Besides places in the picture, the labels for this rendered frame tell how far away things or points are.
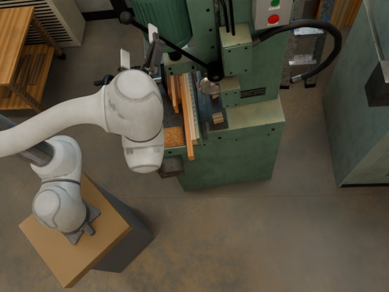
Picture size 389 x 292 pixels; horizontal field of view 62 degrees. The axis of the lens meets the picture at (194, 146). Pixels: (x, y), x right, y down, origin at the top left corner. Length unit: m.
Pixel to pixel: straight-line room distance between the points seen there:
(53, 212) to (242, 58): 0.89
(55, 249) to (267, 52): 1.20
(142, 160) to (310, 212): 1.53
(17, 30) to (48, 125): 1.92
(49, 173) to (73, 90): 1.51
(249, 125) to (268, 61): 0.31
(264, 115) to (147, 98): 0.88
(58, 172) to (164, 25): 0.72
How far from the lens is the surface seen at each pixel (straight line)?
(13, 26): 2.71
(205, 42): 1.18
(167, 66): 1.31
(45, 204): 1.38
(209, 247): 2.10
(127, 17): 0.97
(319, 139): 2.34
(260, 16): 0.99
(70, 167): 1.44
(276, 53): 1.23
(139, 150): 0.79
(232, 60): 1.07
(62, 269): 1.60
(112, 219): 1.55
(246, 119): 1.45
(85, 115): 0.72
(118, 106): 0.66
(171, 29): 1.10
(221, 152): 1.64
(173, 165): 1.59
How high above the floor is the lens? 2.08
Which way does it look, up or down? 65 degrees down
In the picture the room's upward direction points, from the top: 19 degrees counter-clockwise
